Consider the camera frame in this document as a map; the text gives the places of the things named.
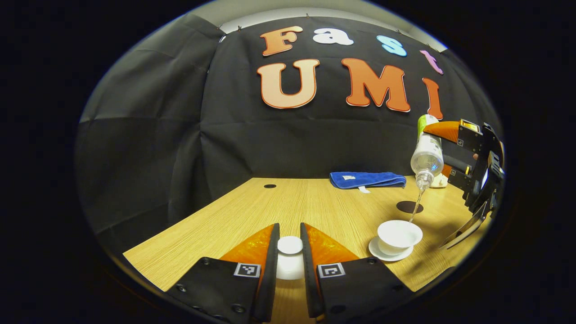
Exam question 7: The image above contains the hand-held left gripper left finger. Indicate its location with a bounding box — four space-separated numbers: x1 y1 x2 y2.
166 223 280 324

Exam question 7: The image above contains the white saucer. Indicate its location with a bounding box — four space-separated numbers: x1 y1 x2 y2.
369 236 414 262

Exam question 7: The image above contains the white teacup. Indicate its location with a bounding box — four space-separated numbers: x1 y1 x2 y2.
377 220 423 256

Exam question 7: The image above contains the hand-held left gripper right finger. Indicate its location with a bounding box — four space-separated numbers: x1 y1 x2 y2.
300 222 414 321

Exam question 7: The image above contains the blue towel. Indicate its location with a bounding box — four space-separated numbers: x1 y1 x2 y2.
329 171 407 193

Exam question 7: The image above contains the black backdrop cloth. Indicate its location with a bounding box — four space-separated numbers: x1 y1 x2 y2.
74 13 502 246

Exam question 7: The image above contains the white teacup lid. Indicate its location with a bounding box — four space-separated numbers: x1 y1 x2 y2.
275 236 306 280

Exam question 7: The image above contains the water bottle with white label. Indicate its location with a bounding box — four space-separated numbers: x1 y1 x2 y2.
410 114 445 193

